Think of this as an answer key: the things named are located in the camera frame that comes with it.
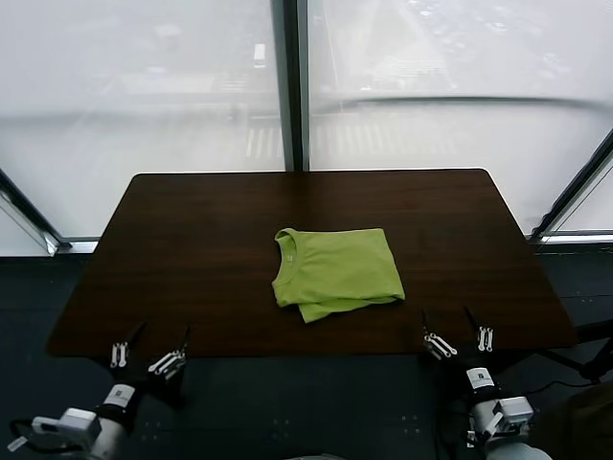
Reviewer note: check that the grey vertical window mullion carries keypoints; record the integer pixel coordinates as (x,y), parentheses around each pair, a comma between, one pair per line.
(292,96)

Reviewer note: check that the slanted window frame bar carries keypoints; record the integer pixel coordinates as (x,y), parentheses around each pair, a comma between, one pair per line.
(574,191)
(29,215)

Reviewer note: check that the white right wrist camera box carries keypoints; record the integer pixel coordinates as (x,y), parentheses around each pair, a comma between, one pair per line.
(515,411)

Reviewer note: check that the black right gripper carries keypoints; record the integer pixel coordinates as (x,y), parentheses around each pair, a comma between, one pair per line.
(476,376)

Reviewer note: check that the green t-shirt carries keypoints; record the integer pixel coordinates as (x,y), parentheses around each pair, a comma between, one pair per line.
(345,268)

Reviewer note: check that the grey curved handrail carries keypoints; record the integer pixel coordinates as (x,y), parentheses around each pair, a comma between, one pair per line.
(455,99)

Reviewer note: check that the dark trouser leg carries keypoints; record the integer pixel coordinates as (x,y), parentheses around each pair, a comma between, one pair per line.
(589,426)

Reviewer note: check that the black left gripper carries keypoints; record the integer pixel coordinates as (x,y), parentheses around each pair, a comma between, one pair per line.
(124,383)

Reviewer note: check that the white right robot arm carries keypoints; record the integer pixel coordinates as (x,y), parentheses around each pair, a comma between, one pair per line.
(483,417)

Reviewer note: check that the grey robot torso edge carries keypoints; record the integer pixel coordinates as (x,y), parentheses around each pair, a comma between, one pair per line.
(325,456)

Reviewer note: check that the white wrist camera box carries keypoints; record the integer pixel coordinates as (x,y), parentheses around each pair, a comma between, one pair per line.
(72,421)
(515,411)

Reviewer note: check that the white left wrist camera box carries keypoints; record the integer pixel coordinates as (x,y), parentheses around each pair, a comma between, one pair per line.
(72,421)

